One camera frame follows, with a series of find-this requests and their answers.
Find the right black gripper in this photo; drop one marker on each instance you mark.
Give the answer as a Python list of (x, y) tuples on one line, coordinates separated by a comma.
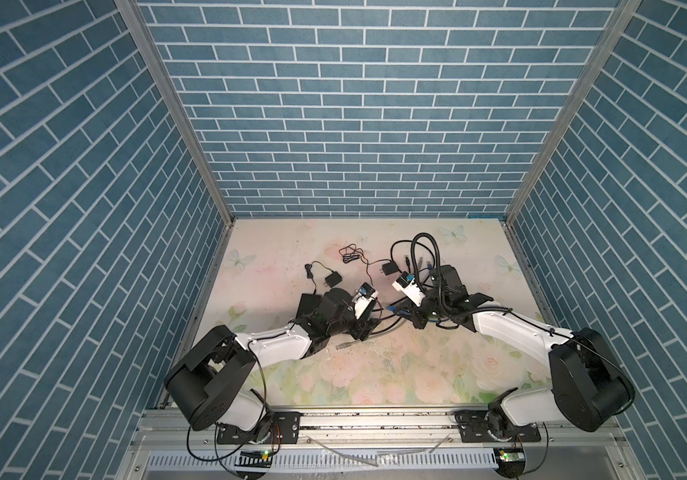
[(415, 317)]

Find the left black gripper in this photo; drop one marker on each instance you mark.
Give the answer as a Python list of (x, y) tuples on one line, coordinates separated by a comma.
[(363, 329)]

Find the black network switch blue ports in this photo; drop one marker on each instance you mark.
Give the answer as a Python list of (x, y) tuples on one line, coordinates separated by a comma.
[(308, 302)]

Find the black power adapter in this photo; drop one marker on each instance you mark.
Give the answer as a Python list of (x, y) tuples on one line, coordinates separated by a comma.
[(331, 280), (352, 253)]

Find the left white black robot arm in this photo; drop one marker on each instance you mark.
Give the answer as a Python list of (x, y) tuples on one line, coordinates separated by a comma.
[(207, 384)]

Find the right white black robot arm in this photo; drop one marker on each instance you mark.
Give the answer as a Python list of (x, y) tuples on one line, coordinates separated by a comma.
[(587, 385)]

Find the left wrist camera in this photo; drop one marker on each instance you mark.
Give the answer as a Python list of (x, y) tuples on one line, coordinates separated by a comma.
[(363, 301)]

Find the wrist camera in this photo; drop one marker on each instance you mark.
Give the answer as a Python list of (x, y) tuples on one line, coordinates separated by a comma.
[(408, 285), (363, 301)]

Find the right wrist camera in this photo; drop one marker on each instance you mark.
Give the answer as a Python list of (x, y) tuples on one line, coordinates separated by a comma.
[(408, 285)]

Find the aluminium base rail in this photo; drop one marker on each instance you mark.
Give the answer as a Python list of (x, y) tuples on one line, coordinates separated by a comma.
[(421, 442)]

